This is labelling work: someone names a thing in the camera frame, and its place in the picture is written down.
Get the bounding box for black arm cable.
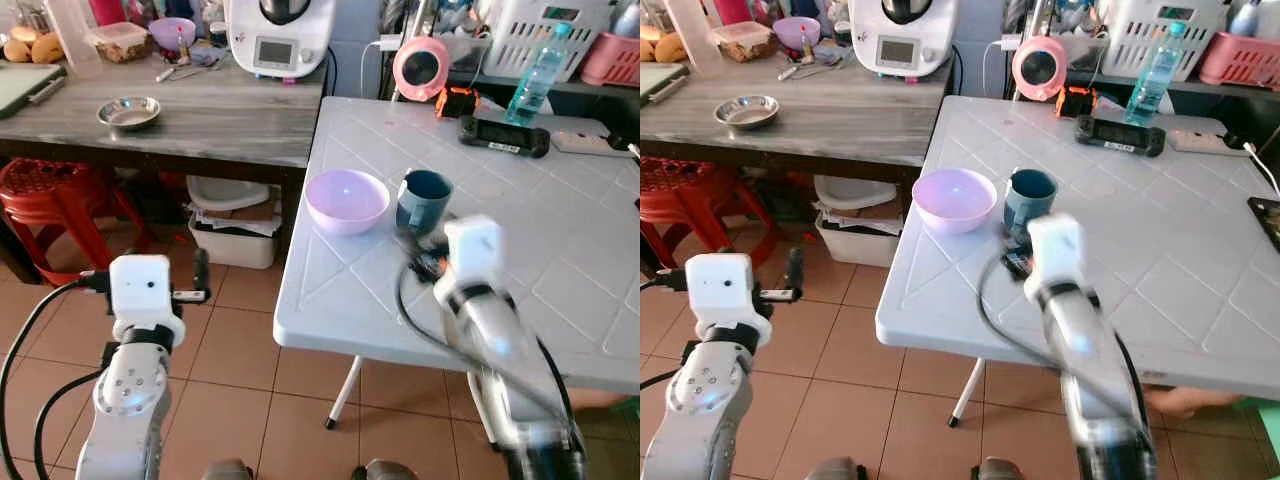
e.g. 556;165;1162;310
976;250;1066;373
0;270;113;480
640;268;693;393
394;252;501;386

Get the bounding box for brown bread rolls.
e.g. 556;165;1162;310
2;26;67;64
640;26;690;64

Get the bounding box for clear plastic pitcher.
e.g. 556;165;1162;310
664;0;727;73
44;0;103;79

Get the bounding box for white kitchen machine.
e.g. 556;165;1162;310
849;0;957;80
224;0;338;82

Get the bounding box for large lilac plastic bowl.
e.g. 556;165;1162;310
911;167;999;237
304;168;392;238

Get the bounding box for clear blue water bottle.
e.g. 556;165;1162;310
1123;21;1189;127
504;21;574;129

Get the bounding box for white plastic bin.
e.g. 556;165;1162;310
186;175;282;271
813;175;908;269

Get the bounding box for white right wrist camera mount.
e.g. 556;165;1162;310
1024;212;1088;292
442;214;507;292

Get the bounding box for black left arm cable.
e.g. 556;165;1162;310
0;270;113;480
640;268;693;393

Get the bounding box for grey wood-look table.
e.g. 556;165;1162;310
640;48;953;216
0;48;333;261

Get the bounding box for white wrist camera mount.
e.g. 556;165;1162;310
108;254;187;346
685;252;774;347
442;214;507;292
1024;212;1088;292

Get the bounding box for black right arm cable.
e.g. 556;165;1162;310
976;250;1066;373
394;252;501;386

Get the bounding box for orange and black gadget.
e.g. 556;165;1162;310
1055;85;1099;120
435;86;480;122

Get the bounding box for blue-grey plastic cup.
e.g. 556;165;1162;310
1003;167;1060;243
396;168;455;239

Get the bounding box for small purple bowl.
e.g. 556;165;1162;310
147;16;198;54
771;16;822;52

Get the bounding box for green plastic stool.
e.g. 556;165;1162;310
612;396;641;441
1232;396;1280;480

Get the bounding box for grey right robot foot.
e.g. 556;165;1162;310
362;458;419;480
973;457;1027;480

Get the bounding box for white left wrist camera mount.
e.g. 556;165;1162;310
108;254;187;346
685;252;774;347

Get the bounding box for white slotted plastic basket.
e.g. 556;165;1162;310
479;0;617;83
1099;0;1233;83

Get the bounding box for person's bare foot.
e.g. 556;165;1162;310
568;388;633;411
1143;384;1239;422

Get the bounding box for black phone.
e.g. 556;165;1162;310
1247;196;1280;253

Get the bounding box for clear food container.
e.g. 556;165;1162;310
84;21;152;65
709;21;774;64

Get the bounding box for pink plastic basket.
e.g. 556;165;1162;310
1197;31;1280;90
579;31;641;89

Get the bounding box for pink round gadget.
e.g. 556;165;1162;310
392;35;452;103
1011;35;1069;102

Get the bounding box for white cable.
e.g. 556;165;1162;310
1243;143;1280;198

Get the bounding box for small steel bowl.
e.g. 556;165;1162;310
96;95;162;132
713;94;781;131

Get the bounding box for red plastic stool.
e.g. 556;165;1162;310
640;157;763;283
0;157;153;288

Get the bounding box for white plastic folding table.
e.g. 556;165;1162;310
272;95;641;433
875;94;1280;431

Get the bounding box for black handheld console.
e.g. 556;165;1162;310
1074;114;1167;159
457;114;552;160

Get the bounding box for white power strip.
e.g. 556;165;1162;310
549;129;628;158
1168;129;1248;157

